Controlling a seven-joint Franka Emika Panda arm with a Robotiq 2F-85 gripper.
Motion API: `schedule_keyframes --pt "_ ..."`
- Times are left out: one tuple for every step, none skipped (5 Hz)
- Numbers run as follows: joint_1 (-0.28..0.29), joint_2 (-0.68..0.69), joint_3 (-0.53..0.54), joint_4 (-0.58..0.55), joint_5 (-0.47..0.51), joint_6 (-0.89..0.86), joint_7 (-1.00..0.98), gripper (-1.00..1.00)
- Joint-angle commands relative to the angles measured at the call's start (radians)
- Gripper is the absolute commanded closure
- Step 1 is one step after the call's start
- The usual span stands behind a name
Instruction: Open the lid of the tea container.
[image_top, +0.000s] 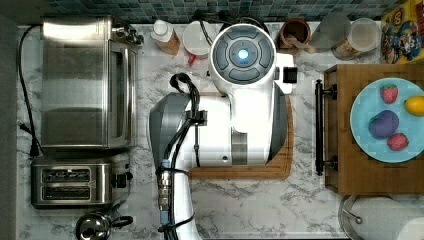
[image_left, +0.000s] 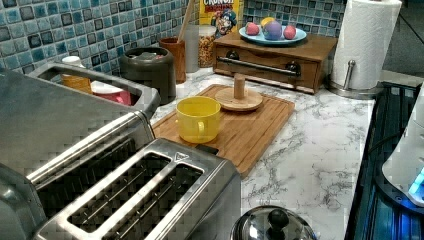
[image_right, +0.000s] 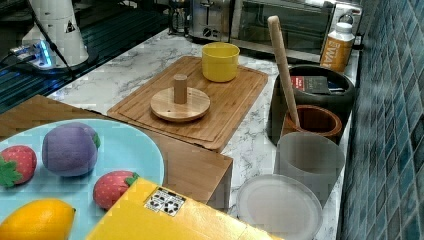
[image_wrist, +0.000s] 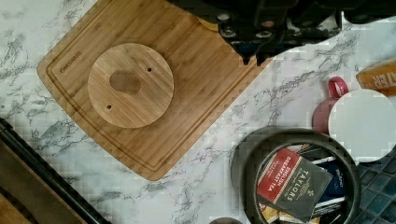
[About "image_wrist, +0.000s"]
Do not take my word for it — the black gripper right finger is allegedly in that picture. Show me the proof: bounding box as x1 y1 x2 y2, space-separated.
256 12 342 65

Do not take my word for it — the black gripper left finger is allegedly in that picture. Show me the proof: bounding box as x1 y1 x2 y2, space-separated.
218 13 259 65

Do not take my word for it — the dark round tea container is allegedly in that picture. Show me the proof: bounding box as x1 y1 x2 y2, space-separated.
231 127 361 224

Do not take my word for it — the red grey Taylors tea bag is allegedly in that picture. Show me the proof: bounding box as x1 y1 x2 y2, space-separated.
257 148 332 222

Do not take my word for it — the blue tea bag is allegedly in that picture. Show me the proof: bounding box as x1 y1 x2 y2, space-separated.
318 160 346 203

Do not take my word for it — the bamboo cutting board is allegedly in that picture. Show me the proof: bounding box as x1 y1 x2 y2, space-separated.
37 0 262 180

